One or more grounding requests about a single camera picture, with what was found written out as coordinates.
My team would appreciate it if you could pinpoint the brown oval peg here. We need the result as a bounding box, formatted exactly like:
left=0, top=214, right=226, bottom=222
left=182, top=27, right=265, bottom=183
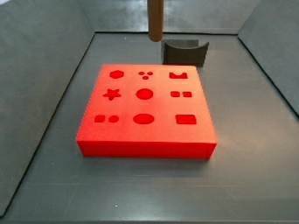
left=146, top=0, right=164, bottom=42

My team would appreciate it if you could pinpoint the red shape sorter block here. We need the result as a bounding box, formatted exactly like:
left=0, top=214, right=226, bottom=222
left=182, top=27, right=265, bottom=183
left=75, top=64, right=217, bottom=159

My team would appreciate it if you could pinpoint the black curved holder bracket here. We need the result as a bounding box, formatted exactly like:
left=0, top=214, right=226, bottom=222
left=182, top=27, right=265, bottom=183
left=161, top=39, right=209, bottom=67

